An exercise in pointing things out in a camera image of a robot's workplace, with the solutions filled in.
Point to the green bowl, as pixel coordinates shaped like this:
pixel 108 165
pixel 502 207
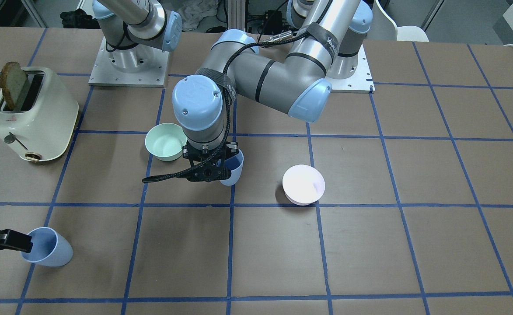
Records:
pixel 166 141

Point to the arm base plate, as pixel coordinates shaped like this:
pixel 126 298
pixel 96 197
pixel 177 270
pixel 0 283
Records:
pixel 141 66
pixel 351 74

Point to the pink bowl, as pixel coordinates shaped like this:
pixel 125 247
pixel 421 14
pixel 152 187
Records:
pixel 303 184

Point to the cream toaster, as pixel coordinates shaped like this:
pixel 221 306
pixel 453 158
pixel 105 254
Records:
pixel 42 128

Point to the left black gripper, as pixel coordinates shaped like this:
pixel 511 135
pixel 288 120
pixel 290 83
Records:
pixel 233 148

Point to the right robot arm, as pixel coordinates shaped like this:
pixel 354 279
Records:
pixel 145 20

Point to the blue cup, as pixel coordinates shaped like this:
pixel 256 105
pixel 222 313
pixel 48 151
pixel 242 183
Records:
pixel 235 165
pixel 49 248

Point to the bread slice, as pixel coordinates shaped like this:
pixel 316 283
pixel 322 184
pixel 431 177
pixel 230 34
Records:
pixel 14 85

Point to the white chair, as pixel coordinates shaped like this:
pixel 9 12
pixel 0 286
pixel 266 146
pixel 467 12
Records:
pixel 385 28

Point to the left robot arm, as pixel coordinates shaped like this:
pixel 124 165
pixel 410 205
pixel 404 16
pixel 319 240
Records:
pixel 324 50

